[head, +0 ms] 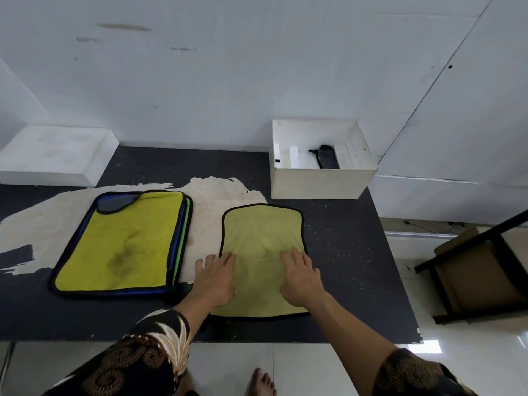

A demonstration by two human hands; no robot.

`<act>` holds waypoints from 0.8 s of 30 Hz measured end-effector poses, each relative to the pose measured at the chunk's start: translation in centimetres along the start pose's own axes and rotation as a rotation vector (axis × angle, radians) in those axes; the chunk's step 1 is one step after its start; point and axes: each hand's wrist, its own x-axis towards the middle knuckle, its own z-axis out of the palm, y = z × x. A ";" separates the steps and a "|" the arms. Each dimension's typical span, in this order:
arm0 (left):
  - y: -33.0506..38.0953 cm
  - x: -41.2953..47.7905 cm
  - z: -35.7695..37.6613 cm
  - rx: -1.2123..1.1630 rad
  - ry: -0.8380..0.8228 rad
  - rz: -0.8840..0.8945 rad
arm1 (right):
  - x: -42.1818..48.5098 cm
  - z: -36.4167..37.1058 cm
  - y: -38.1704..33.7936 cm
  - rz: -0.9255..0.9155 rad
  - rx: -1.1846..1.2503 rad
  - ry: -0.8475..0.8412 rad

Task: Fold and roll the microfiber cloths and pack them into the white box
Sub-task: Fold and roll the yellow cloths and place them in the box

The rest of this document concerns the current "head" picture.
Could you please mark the yellow grey cloth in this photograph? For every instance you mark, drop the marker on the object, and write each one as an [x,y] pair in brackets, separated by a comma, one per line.
[328,158]
[260,235]

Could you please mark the black stool frame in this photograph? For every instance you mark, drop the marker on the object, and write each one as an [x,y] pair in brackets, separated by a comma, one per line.
[440,292]

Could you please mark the person's left forearm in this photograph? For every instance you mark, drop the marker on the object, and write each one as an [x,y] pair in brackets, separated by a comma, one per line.
[198,315]

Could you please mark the person's right forearm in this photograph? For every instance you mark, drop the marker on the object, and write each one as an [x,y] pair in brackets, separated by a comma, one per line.
[350,346]

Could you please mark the person's patterned right sleeve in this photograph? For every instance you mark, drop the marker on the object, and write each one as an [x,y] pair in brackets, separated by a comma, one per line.
[412,375]

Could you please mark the person's patterned left sleeve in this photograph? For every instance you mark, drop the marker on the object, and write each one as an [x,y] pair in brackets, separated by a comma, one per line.
[136,358]

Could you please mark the person's right hand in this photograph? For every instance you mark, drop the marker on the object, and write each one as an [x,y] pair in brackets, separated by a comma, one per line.
[303,284]

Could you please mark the person's left hand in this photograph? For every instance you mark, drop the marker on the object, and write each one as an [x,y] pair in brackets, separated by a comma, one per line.
[216,282]

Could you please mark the person's right foot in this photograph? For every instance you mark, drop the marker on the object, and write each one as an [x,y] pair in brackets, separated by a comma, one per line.
[262,385]

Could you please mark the white box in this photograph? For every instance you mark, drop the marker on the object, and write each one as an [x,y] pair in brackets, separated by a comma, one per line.
[317,185]

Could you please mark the person's patterned sleeve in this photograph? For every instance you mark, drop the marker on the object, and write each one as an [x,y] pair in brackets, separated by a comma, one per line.
[412,375]
[136,358]

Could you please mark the white flat box lid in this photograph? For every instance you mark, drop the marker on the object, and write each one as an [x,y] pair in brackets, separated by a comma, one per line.
[49,152]

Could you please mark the stack of microfibre cloths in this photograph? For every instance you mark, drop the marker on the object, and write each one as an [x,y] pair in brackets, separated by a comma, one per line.
[119,243]

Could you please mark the metal floor rail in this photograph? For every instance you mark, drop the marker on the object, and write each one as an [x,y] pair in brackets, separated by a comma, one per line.
[420,234]

